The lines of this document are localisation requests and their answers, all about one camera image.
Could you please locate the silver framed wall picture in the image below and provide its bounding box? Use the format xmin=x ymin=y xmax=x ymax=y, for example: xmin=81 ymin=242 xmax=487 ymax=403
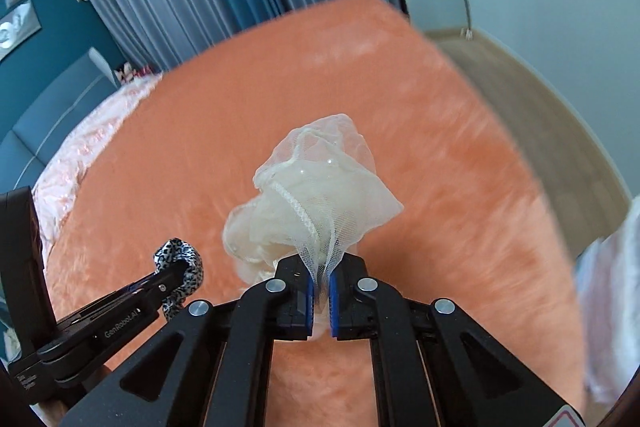
xmin=0 ymin=2 xmax=42 ymax=60

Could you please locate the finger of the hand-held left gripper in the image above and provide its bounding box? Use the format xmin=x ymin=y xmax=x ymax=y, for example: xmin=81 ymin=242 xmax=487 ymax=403
xmin=57 ymin=262 xmax=194 ymax=322

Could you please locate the blue upholstered headboard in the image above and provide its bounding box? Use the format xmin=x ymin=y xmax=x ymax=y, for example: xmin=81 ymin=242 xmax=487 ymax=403
xmin=0 ymin=47 xmax=122 ymax=195

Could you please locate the small plush toy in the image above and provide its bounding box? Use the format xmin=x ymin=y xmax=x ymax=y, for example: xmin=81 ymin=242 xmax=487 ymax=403
xmin=116 ymin=62 xmax=152 ymax=84

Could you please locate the white plastic bag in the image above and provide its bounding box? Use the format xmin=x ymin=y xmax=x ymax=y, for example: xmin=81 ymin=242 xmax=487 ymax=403
xmin=574 ymin=196 xmax=640 ymax=408

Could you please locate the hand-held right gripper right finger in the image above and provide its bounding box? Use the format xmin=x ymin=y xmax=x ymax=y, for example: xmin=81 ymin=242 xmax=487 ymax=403
xmin=329 ymin=255 xmax=586 ymax=427

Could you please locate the beige mesh tulle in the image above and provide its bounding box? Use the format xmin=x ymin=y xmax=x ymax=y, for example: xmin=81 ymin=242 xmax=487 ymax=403
xmin=222 ymin=112 xmax=405 ymax=339

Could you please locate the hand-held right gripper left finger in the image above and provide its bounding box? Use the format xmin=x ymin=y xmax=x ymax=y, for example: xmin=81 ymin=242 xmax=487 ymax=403
xmin=60 ymin=255 xmax=317 ymax=427

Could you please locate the orange plush blanket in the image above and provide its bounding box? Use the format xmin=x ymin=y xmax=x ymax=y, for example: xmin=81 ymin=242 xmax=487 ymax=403
xmin=37 ymin=0 xmax=588 ymax=427

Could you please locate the black and white patterned scrunchie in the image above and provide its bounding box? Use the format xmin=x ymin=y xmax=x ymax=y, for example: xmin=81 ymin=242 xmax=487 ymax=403
xmin=152 ymin=237 xmax=206 ymax=323

